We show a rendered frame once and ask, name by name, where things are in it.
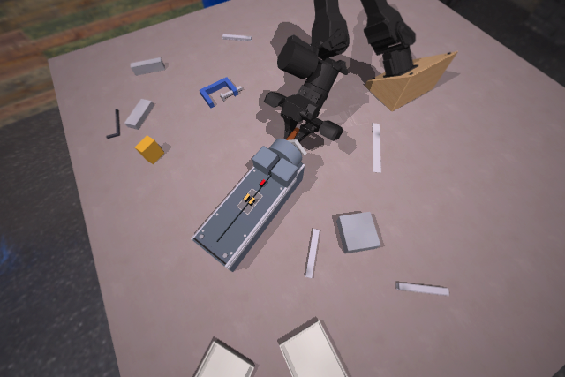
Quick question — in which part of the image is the blue c-clamp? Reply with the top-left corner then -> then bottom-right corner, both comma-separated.
200,77 -> 243,109

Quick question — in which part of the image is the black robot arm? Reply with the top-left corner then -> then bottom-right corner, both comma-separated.
277,0 -> 418,122

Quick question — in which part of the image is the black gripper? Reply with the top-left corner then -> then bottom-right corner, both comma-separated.
264,81 -> 343,142

